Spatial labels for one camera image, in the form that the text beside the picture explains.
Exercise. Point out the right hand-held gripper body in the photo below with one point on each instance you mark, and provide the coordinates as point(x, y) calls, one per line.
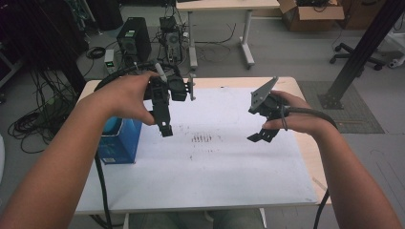
point(266, 101)

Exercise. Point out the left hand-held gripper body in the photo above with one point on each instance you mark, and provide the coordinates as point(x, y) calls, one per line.
point(162, 98)

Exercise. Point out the blue cardboard box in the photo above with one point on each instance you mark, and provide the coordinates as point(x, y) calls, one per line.
point(122, 146)

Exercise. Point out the person's right hand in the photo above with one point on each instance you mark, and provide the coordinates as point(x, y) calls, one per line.
point(299, 119)

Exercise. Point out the person's left hand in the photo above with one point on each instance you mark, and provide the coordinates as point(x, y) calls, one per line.
point(121, 98)

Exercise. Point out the wooden table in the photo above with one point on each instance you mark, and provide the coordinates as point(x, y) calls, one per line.
point(302, 84)

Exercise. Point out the open computer case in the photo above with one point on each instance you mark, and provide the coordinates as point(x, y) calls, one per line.
point(172, 39)

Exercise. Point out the small grey power box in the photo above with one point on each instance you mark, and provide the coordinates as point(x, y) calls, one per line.
point(109, 62)

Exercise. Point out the black computer tower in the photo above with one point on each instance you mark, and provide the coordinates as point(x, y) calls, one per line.
point(135, 36)

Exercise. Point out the grey floor mat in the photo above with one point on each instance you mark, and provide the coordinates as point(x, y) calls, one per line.
point(359, 120)

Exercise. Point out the open brown cardboard box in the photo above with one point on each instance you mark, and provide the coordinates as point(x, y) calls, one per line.
point(312, 17)

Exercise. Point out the black office chair base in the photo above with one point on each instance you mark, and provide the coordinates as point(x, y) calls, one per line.
point(356, 55)

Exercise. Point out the white desk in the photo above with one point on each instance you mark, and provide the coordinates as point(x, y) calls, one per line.
point(223, 4)

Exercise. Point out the black metal stand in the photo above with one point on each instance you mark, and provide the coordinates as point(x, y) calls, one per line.
point(366, 47)

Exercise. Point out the closed brown cardboard box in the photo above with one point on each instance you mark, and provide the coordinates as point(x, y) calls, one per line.
point(359, 14)

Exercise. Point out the dark curtain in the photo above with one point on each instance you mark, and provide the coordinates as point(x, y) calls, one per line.
point(38, 31)

